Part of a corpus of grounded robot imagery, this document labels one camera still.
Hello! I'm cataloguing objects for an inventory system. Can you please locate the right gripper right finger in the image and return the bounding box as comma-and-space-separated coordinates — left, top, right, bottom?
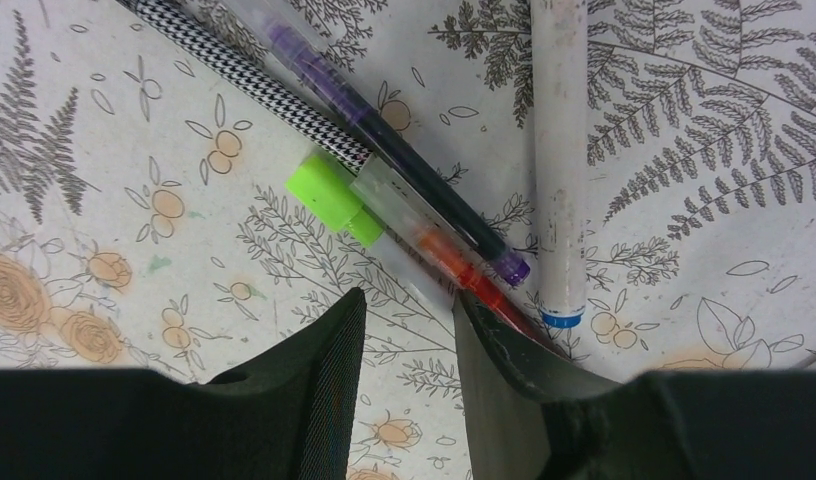
453, 291, 816, 479

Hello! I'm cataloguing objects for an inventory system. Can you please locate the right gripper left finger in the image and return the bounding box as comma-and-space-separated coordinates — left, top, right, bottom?
0, 288, 367, 479

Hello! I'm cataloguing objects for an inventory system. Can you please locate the green cap pen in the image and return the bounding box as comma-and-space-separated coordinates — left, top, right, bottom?
285, 154, 453, 311

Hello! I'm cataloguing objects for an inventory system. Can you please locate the orange red ink pen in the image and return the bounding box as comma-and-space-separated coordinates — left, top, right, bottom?
349, 157, 554, 351

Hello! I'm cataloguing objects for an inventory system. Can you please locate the purple ink gel pen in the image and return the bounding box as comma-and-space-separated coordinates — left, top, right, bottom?
224, 1, 530, 286

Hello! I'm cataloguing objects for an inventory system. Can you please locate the blue cap white marker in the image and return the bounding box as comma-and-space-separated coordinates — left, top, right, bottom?
530, 0, 587, 329

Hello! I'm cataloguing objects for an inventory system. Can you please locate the houndstooth pattern pen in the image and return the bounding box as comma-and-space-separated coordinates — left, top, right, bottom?
118, 0, 372, 175

